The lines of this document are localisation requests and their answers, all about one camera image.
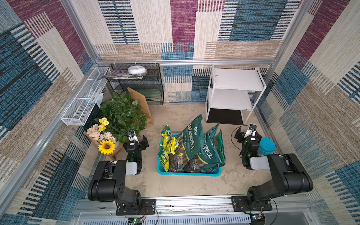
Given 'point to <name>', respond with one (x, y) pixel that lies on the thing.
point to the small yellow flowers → (104, 122)
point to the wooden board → (142, 102)
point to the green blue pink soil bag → (219, 142)
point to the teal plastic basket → (213, 172)
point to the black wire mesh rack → (150, 86)
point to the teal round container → (266, 146)
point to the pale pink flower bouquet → (94, 132)
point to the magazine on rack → (123, 74)
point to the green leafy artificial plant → (123, 115)
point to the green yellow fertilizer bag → (165, 148)
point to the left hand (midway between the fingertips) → (135, 137)
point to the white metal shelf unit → (239, 89)
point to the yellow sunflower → (107, 147)
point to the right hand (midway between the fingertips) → (248, 128)
